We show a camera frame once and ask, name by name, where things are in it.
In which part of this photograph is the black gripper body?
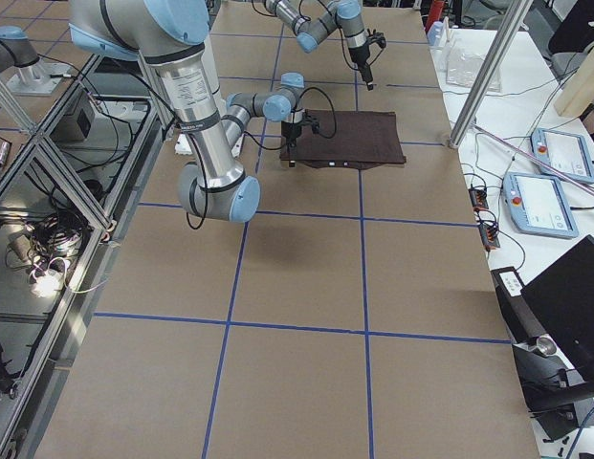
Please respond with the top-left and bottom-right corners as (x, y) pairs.
(347, 30), (386, 82)
(280, 110), (319, 163)

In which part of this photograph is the dark brown t-shirt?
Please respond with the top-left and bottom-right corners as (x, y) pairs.
(291, 110), (407, 170)

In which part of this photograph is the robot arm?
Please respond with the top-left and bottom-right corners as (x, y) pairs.
(262, 1), (386, 91)
(70, 0), (305, 223)

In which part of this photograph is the red cylinder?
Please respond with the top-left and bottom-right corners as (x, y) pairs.
(425, 0), (446, 33)

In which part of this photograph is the clear plastic bag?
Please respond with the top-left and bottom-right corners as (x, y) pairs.
(446, 44), (486, 88)

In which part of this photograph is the orange black connector block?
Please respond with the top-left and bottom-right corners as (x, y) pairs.
(468, 187), (490, 212)

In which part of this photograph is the near teach pendant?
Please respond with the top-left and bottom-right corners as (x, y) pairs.
(502, 172), (579, 239)

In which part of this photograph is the teach pendant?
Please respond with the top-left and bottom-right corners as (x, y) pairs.
(502, 172), (579, 239)
(531, 128), (594, 185)

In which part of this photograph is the far teach pendant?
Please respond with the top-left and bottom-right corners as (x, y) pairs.
(531, 128), (594, 185)

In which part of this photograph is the black monitor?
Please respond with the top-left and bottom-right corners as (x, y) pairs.
(522, 235), (594, 381)

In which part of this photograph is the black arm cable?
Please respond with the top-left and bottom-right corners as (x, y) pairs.
(185, 85), (338, 230)

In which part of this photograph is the aluminium frame post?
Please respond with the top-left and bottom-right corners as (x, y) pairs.
(449, 0), (533, 149)

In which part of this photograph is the aluminium frame rack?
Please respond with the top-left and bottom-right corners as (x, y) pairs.
(0, 54), (161, 458)

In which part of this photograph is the black camera stand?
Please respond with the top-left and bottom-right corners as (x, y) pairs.
(491, 267), (594, 441)

